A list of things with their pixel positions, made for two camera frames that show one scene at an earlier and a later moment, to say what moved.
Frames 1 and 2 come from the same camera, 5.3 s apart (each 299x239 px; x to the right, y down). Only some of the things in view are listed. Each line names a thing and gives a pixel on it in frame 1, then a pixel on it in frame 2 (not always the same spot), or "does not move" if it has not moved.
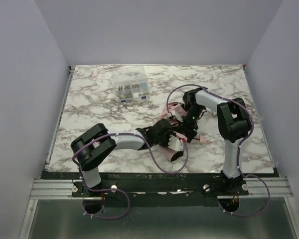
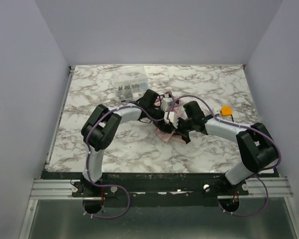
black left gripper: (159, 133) -> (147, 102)
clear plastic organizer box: (131, 84) does not move
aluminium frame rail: (47, 189) does not move
